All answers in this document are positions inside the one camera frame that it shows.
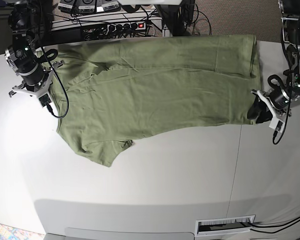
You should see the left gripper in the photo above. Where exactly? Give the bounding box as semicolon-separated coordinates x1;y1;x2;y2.
247;88;290;124

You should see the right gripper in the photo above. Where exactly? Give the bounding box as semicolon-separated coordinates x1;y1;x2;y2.
7;59;54;98

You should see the green T-shirt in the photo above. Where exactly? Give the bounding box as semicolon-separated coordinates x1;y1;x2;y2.
49;35;261;167

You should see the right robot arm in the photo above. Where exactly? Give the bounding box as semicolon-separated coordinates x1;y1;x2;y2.
4;0;61;97

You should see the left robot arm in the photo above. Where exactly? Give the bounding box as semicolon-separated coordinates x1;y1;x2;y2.
247;0;300;125

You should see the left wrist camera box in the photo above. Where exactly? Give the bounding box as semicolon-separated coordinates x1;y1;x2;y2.
269;115;285;133

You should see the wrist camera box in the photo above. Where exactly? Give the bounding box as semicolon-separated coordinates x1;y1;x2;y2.
269;115;285;133
38;93;52;108

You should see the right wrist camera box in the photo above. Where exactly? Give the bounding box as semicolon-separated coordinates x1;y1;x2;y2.
38;93;52;108

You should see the black cable at grommet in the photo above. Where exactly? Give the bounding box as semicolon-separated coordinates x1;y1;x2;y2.
248;212;300;235

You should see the white power strip red switch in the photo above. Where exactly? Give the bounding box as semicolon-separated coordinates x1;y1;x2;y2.
108;22;147;32

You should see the white table leg post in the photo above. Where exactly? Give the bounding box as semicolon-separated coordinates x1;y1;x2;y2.
161;18;171;37

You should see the table cable grommet with brush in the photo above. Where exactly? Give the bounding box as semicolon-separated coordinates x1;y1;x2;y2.
194;215;256;237

